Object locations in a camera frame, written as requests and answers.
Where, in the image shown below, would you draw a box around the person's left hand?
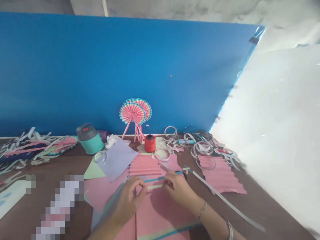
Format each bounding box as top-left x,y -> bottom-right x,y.
110,176 -> 148,222

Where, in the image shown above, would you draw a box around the person's right hand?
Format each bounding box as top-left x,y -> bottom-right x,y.
162,171 -> 202,210

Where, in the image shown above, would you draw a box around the short blue paper strip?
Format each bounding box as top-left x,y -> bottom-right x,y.
145,176 -> 167,183

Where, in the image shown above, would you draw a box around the large pink paper sheet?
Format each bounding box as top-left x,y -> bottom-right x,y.
110,189 -> 203,240

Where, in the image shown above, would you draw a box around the pleated pink paper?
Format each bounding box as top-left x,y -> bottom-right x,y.
128,161 -> 167,178
197,154 -> 247,195

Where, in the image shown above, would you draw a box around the teal paper strip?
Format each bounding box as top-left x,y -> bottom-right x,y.
139,223 -> 203,240

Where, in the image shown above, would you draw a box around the lavender paper sheet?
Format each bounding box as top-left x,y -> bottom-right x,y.
95,138 -> 138,183

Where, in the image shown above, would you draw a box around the white tape roll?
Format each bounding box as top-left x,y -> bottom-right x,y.
155,148 -> 171,160

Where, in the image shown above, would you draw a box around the long white paper strip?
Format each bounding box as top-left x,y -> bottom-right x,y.
191,169 -> 266,232

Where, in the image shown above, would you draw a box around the light green paper sheet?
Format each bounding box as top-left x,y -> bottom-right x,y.
84,158 -> 107,180

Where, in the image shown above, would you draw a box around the pile of white paper rings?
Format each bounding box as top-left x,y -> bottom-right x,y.
164,125 -> 243,172

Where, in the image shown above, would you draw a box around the clear tape roll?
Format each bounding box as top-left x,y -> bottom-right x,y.
94,150 -> 108,165

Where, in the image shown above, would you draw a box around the red thread spool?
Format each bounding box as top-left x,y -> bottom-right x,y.
144,134 -> 156,153

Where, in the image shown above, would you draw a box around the crumpled white tissue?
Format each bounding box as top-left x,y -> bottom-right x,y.
105,134 -> 121,148

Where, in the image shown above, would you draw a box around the purple folded umbrella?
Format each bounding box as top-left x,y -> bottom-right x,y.
97,129 -> 112,143

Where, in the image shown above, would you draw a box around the teal flask with grey lid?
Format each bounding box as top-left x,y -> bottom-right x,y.
76,123 -> 105,155

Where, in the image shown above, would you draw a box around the folded pink paper fan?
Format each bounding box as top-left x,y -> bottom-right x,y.
49,135 -> 79,153

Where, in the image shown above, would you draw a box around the pink paper fans on sticks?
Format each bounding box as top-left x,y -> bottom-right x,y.
119,98 -> 152,143

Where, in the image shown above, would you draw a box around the pile of paper strip scraps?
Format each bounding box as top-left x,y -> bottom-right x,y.
0,127 -> 79,175

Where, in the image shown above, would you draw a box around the white box with blue print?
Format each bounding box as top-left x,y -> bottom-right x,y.
0,180 -> 27,218

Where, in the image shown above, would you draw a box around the large white paper sheet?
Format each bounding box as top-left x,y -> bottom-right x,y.
209,25 -> 320,238

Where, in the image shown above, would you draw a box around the blue backdrop board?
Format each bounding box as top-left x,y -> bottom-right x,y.
0,12 -> 266,138

